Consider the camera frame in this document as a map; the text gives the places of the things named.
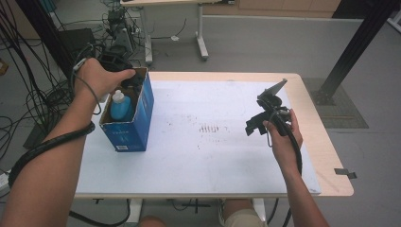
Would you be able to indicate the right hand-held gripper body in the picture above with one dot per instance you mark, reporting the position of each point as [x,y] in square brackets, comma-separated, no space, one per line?
[274,102]

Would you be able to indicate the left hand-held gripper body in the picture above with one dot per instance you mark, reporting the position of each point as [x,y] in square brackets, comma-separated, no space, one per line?
[116,61]

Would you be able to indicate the blue bottle with white cap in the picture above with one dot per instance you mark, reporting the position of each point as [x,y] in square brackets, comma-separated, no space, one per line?
[121,108]

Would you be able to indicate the blue cardboard box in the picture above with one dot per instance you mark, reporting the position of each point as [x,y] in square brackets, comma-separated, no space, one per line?
[138,126]

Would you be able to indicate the person's left hand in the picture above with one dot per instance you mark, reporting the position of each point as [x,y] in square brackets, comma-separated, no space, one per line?
[97,78]

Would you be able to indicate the person's right hand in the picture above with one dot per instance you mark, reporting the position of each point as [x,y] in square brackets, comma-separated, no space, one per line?
[285,151]

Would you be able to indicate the grey computer tower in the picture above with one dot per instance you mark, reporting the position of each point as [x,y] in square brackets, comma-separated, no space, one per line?
[117,22]

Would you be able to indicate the black equipment case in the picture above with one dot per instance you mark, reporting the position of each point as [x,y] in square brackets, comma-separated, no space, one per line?
[75,41]

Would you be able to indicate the light wooden table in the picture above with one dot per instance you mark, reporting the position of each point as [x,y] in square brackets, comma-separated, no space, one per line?
[321,148]

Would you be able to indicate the white sheet mat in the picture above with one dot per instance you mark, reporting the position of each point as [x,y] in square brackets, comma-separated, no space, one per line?
[205,164]

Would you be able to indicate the dark grey floor mat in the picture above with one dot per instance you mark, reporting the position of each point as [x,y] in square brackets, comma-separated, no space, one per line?
[343,110]

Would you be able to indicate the white table leg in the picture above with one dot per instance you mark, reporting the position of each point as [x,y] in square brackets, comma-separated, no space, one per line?
[259,209]
[135,209]

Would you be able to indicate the white background desk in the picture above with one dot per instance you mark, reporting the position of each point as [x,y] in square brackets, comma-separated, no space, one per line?
[201,41]

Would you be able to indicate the person's leg in beige shorts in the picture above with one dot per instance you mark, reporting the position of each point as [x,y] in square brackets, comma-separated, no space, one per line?
[241,216]

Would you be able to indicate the black tape strip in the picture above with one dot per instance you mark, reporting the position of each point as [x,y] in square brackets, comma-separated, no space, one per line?
[345,172]

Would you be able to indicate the person's bare knee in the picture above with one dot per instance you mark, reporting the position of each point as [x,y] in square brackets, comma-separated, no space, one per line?
[153,222]

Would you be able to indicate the white power strip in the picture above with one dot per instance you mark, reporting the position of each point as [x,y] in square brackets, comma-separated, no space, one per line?
[3,181]

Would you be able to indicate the black metal frame post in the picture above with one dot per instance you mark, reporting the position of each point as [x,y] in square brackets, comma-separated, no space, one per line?
[47,34]
[356,47]

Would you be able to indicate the black floor base plate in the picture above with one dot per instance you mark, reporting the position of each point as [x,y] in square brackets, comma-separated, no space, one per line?
[33,138]

